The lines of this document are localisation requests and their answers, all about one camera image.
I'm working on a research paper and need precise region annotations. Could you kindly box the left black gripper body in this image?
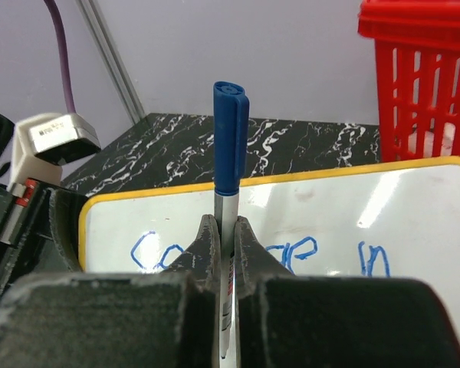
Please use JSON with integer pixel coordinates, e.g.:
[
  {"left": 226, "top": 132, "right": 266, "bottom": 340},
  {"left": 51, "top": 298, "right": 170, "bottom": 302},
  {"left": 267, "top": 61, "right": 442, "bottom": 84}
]
[{"left": 0, "top": 113, "right": 54, "bottom": 298}]

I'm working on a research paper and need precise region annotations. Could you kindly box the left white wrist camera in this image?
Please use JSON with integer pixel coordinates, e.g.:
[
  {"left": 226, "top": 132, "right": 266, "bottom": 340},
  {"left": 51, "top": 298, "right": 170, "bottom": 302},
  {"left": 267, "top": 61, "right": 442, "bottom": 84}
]
[{"left": 7, "top": 113, "right": 101, "bottom": 192}]

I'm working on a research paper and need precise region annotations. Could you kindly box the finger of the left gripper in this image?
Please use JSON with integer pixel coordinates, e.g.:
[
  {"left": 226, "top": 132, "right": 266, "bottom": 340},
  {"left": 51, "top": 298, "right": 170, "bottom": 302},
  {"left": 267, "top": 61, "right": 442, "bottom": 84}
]
[{"left": 48, "top": 188, "right": 87, "bottom": 272}]

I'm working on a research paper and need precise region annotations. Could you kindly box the yellow framed whiteboard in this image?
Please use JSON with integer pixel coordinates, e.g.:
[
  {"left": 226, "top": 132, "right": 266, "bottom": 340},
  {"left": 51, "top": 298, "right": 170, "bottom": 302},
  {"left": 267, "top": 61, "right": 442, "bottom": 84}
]
[{"left": 78, "top": 156, "right": 460, "bottom": 279}]

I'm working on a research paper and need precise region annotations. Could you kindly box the red plastic shopping basket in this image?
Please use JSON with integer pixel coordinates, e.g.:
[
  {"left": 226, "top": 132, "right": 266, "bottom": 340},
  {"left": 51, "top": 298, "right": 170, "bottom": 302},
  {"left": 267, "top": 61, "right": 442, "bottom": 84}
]
[{"left": 358, "top": 1, "right": 460, "bottom": 162}]

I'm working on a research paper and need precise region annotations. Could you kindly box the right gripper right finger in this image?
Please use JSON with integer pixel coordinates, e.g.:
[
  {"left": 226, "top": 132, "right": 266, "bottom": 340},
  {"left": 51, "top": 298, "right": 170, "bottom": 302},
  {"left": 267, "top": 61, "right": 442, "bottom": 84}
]
[{"left": 234, "top": 217, "right": 460, "bottom": 367}]

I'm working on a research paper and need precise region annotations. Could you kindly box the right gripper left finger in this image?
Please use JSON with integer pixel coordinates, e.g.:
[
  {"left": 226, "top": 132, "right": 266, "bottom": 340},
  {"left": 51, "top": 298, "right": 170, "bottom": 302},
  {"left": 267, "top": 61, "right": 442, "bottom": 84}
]
[{"left": 0, "top": 215, "right": 220, "bottom": 367}]

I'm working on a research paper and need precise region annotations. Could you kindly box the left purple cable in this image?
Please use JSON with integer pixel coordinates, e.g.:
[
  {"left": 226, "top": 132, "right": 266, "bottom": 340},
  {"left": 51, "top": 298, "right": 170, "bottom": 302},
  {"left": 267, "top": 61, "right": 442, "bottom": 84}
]
[{"left": 42, "top": 0, "right": 77, "bottom": 115}]

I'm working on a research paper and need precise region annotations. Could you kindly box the blue capped whiteboard marker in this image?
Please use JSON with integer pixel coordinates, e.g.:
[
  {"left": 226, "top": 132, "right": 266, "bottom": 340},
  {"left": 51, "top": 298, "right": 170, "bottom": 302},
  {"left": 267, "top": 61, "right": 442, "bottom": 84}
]
[{"left": 213, "top": 81, "right": 250, "bottom": 359}]

